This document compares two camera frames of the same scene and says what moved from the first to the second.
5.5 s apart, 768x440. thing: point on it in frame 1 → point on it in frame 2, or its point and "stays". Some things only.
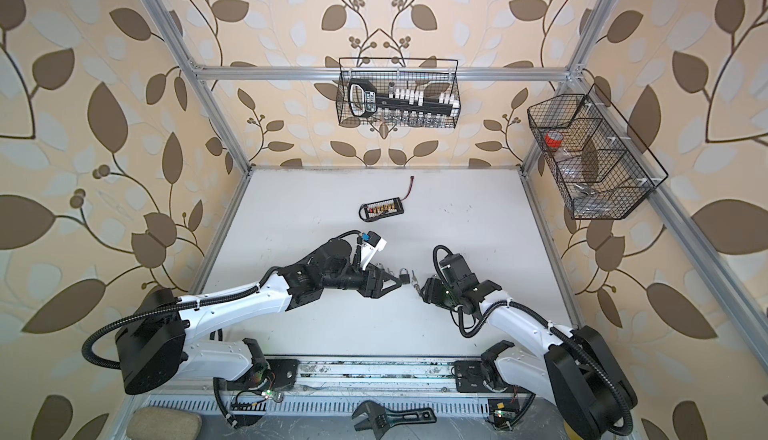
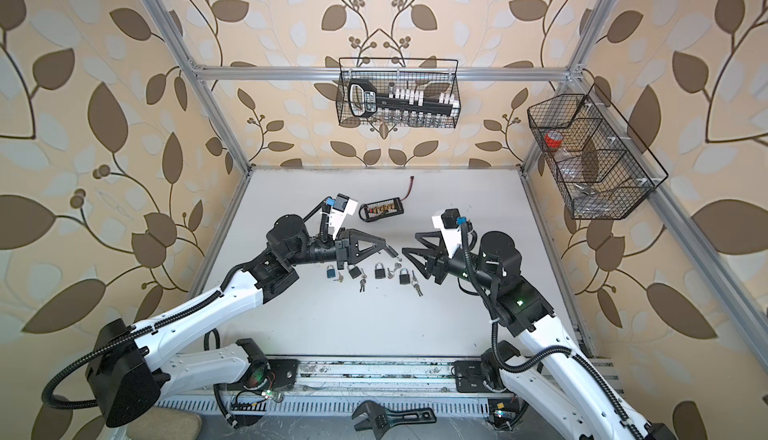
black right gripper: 431,292 → 433,263
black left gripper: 375,289 → 346,248
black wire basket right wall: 604,170 stays
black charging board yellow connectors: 381,209 stays
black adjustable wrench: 381,420 stays
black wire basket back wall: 432,75 stays
